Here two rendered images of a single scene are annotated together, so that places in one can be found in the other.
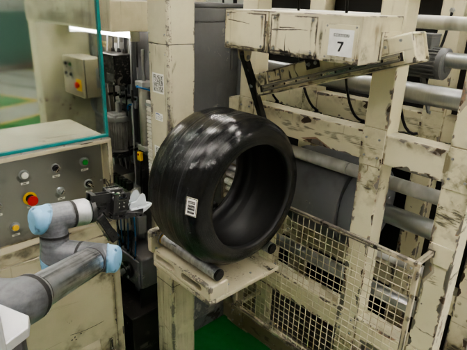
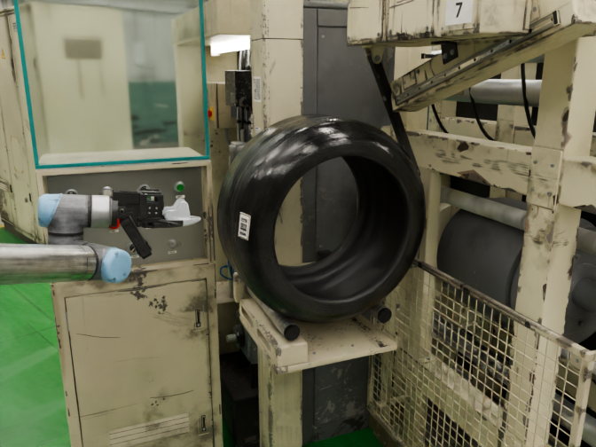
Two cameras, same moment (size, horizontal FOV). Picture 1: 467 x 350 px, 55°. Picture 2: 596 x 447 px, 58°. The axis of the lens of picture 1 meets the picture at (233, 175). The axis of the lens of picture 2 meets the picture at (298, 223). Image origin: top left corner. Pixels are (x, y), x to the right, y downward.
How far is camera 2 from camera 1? 54 cm
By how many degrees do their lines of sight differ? 21
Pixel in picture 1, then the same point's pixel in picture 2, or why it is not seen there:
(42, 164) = (129, 184)
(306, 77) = (443, 74)
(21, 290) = not seen: outside the picture
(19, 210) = (99, 233)
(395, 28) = not seen: outside the picture
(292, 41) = (410, 17)
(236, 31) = (356, 21)
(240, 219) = (356, 274)
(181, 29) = (283, 19)
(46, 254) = not seen: hidden behind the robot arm
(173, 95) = (271, 102)
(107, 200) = (134, 201)
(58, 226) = (65, 220)
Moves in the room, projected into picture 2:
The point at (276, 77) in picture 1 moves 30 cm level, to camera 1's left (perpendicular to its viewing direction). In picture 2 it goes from (411, 82) to (315, 82)
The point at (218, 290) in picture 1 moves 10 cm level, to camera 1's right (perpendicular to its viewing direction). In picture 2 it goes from (291, 355) to (326, 362)
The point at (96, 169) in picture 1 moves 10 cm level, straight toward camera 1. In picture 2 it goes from (195, 198) to (188, 205)
